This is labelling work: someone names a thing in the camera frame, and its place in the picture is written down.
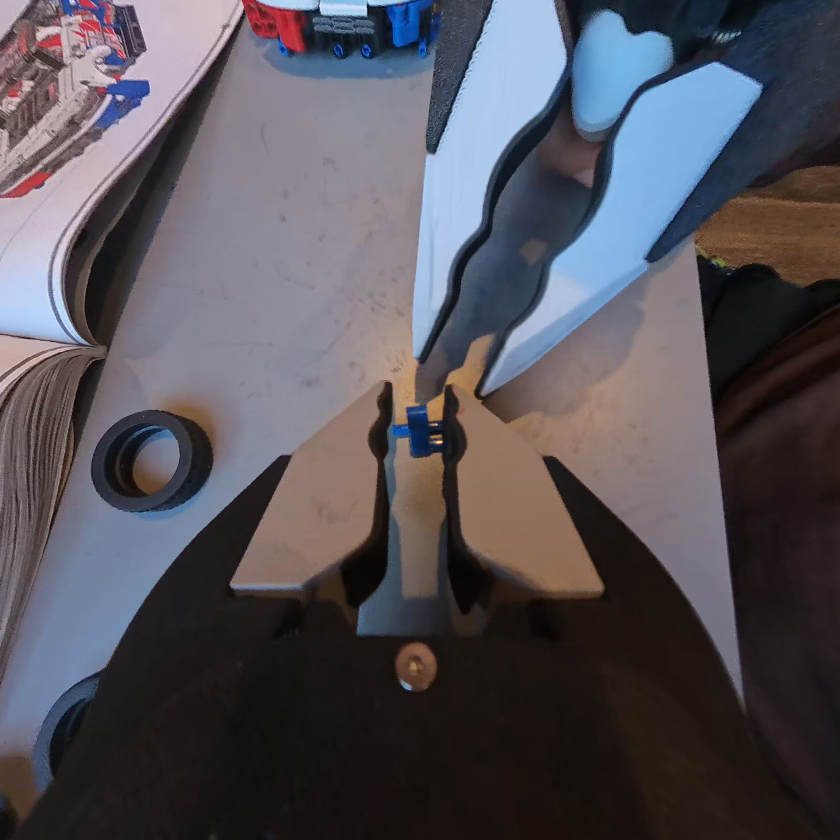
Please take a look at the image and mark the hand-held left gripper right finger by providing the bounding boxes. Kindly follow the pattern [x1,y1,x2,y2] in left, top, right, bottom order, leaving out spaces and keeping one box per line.
[443,384,605,618]

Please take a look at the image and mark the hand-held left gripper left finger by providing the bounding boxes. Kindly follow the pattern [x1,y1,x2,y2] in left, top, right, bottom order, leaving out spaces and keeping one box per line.
[228,381,395,610]

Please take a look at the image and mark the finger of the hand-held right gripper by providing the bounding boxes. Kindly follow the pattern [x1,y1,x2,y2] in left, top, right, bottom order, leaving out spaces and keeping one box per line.
[412,0,572,363]
[474,63,764,399]

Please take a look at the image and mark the grey desk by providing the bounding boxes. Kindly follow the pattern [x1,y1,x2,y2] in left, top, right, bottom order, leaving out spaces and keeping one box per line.
[0,13,746,788]

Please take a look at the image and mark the person's right hand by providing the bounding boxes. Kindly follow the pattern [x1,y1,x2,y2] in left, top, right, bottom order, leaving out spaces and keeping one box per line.
[541,108,605,191]

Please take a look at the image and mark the toy car model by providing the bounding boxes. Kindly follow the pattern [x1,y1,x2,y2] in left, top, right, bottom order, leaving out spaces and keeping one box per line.
[241,0,442,59]

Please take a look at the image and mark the person's black trousers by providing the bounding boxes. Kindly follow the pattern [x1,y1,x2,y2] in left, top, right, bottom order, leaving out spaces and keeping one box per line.
[696,256,840,395]

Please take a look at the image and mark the black toy tyre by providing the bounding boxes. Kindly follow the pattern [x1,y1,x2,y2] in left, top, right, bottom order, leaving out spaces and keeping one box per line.
[31,669,102,795]
[91,409,214,514]

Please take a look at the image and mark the open instruction booklet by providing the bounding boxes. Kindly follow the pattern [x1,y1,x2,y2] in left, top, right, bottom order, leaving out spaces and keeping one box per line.
[0,0,245,664]

